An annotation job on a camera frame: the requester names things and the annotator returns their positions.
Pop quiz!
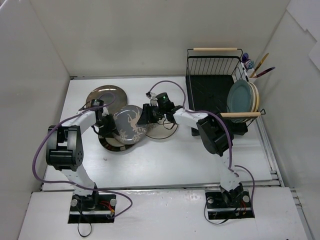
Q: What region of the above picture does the black striped plate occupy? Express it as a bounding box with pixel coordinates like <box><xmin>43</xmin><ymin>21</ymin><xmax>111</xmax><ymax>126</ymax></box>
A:
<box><xmin>98</xmin><ymin>135</ymin><xmax>135</xmax><ymax>152</ymax></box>

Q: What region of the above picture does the grey reindeer plate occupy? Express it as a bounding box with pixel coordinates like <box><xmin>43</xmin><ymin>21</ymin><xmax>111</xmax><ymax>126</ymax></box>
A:
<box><xmin>113</xmin><ymin>105</ymin><xmax>148</xmax><ymax>145</ymax></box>

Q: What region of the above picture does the blue-grey ceramic plate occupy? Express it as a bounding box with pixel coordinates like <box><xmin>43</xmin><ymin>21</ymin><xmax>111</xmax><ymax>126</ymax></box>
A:
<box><xmin>226</xmin><ymin>79</ymin><xmax>253</xmax><ymax>113</ymax></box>

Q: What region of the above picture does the pale green plate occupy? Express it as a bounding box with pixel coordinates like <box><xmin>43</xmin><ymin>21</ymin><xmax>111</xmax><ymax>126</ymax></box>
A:
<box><xmin>248</xmin><ymin>82</ymin><xmax>256</xmax><ymax>112</ymax></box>

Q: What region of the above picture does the cream and yellow plate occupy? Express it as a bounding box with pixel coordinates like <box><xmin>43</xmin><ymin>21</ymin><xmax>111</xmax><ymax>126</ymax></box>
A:
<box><xmin>252</xmin><ymin>83</ymin><xmax>260</xmax><ymax>112</ymax></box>

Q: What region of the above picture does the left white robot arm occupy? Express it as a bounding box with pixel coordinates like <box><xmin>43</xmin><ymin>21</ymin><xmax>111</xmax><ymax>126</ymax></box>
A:
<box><xmin>46</xmin><ymin>99</ymin><xmax>118</xmax><ymax>211</ymax></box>

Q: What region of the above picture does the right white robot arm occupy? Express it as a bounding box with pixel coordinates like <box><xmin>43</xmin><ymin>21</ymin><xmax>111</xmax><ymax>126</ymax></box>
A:
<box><xmin>137</xmin><ymin>91</ymin><xmax>244</xmax><ymax>207</ymax></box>

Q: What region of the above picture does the cream tree pattern plate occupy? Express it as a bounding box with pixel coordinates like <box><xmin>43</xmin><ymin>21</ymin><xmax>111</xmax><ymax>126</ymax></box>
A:
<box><xmin>146</xmin><ymin>119</ymin><xmax>178</xmax><ymax>140</ymax></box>

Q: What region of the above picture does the brown speckled plate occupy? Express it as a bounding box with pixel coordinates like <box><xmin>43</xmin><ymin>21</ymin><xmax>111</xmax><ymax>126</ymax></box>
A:
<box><xmin>85</xmin><ymin>85</ymin><xmax>128</xmax><ymax>114</ymax></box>

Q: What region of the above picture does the white utensil holder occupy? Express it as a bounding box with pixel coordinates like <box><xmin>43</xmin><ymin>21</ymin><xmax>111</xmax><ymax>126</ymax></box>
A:
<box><xmin>242</xmin><ymin>63</ymin><xmax>257</xmax><ymax>83</ymax></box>

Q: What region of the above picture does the blue patterned utensil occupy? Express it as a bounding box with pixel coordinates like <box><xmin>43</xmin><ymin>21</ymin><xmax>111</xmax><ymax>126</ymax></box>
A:
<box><xmin>241</xmin><ymin>52</ymin><xmax>254</xmax><ymax>70</ymax></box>

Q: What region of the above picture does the purple utensil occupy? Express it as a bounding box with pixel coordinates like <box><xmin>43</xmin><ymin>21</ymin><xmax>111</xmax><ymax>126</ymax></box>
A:
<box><xmin>254</xmin><ymin>66</ymin><xmax>276</xmax><ymax>78</ymax></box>

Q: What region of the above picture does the black wire dish rack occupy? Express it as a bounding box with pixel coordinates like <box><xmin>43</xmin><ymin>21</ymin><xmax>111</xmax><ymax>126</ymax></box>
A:
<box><xmin>185</xmin><ymin>47</ymin><xmax>263</xmax><ymax>136</ymax></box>

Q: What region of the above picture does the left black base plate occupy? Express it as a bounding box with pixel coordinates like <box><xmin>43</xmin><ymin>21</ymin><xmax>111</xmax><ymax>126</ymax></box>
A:
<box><xmin>67</xmin><ymin>193</ymin><xmax>117</xmax><ymax>224</ymax></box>

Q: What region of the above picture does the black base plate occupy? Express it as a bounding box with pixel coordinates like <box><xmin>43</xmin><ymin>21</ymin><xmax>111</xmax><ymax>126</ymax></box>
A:
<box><xmin>204</xmin><ymin>190</ymin><xmax>255</xmax><ymax>223</ymax></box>
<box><xmin>67</xmin><ymin>193</ymin><xmax>117</xmax><ymax>224</ymax></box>

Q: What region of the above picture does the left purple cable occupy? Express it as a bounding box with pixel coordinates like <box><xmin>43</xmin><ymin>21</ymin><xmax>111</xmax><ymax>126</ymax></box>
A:
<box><xmin>32</xmin><ymin>93</ymin><xmax>134</xmax><ymax>217</ymax></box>

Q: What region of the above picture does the purple cable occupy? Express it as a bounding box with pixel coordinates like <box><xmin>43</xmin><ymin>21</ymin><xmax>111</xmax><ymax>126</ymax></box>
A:
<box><xmin>32</xmin><ymin>93</ymin><xmax>134</xmax><ymax>217</ymax></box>
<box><xmin>148</xmin><ymin>80</ymin><xmax>256</xmax><ymax>221</ymax></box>

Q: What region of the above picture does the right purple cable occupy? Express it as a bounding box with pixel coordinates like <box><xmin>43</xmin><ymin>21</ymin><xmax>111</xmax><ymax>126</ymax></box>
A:
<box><xmin>148</xmin><ymin>80</ymin><xmax>256</xmax><ymax>221</ymax></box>

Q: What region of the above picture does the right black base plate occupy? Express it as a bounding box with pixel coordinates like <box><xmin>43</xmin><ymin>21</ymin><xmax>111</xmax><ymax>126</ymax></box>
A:
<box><xmin>204</xmin><ymin>190</ymin><xmax>255</xmax><ymax>223</ymax></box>

